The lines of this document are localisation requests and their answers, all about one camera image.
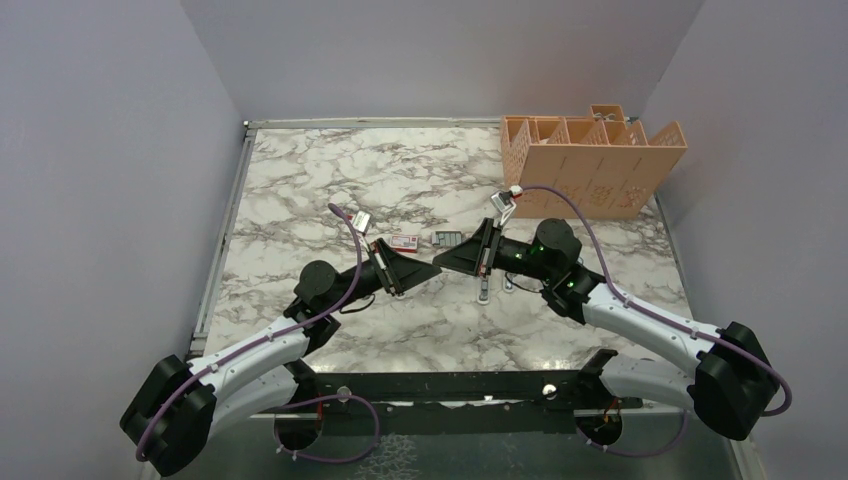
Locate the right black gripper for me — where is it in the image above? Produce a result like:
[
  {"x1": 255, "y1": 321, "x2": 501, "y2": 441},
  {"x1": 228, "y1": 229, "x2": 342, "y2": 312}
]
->
[{"x1": 434, "y1": 218, "x2": 556, "y2": 282}]

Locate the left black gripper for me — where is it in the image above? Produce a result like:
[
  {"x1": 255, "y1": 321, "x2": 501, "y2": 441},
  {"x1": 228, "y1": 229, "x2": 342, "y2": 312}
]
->
[{"x1": 326, "y1": 238, "x2": 442, "y2": 313}]

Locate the grey teal staple box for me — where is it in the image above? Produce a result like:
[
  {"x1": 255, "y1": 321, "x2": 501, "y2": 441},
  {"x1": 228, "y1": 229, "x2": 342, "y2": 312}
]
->
[{"x1": 431, "y1": 231, "x2": 463, "y2": 248}]

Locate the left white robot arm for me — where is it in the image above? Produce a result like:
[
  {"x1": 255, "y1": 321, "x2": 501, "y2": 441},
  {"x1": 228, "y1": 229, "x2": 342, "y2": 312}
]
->
[{"x1": 119, "y1": 239, "x2": 442, "y2": 476}]

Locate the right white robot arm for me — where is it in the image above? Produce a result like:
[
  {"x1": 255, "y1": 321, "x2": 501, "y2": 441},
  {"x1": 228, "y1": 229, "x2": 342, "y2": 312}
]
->
[{"x1": 433, "y1": 218, "x2": 780, "y2": 440}]

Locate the red white staple box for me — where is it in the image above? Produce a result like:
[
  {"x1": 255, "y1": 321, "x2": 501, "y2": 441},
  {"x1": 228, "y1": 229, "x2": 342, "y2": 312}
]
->
[{"x1": 389, "y1": 235, "x2": 419, "y2": 253}]

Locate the orange desk organizer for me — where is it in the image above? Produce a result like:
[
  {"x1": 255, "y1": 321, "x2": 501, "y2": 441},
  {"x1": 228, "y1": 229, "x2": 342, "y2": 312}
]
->
[{"x1": 500, "y1": 104, "x2": 688, "y2": 220}]

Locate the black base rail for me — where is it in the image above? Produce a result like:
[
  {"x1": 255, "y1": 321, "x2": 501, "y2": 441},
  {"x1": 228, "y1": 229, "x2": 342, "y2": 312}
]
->
[{"x1": 250, "y1": 370, "x2": 644, "y2": 439}]

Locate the aluminium table frame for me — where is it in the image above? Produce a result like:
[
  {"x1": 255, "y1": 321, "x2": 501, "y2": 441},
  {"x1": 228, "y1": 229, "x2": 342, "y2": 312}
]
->
[{"x1": 139, "y1": 117, "x2": 763, "y2": 480}]

